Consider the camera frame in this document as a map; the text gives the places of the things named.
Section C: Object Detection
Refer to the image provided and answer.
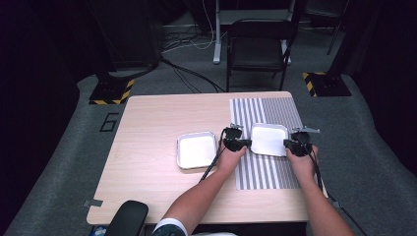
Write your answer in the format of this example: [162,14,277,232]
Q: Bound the black folding chair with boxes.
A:
[225,18,298,93]

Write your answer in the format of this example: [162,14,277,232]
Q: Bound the black chair armrest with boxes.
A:
[104,200,149,236]

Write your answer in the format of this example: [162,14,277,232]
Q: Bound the thin black stand leg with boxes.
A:
[327,0,349,56]

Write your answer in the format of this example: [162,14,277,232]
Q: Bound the dark cabinet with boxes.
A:
[92,0,162,72]

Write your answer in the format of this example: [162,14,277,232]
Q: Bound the person's clothing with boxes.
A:
[151,217,238,236]

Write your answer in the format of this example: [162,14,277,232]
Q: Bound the white square tray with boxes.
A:
[249,122,290,158]
[176,131,218,171]

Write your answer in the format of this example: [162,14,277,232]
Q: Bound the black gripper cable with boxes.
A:
[295,134,325,192]
[199,128,228,184]

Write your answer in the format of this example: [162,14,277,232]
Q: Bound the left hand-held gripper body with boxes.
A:
[223,123,245,152]

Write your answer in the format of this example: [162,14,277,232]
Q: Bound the thick black floor cable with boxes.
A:
[159,54,226,94]

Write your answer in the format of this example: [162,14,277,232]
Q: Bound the blue white object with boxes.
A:
[89,225,108,236]

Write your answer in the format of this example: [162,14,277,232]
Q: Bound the person's right hand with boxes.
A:
[285,145,320,183]

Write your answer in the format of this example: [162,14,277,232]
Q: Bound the white desk frame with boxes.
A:
[211,0,293,65]

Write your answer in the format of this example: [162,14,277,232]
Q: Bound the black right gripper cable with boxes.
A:
[295,134,325,192]

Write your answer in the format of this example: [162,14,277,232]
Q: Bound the white floor cables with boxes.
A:
[161,0,228,55]

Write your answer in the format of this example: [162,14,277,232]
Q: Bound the black yellow-striped stand base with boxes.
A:
[301,71,352,98]
[89,78,136,106]

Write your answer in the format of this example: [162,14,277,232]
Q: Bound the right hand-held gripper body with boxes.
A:
[290,126,321,157]

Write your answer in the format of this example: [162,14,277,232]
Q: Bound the person's left hand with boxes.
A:
[214,140,248,175]

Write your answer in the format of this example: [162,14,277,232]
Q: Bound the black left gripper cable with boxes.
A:
[199,128,228,184]

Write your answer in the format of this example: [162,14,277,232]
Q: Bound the grey white striped mat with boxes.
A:
[228,96,325,191]

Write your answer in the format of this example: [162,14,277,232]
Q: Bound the thin black table cable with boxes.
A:
[328,192,370,236]

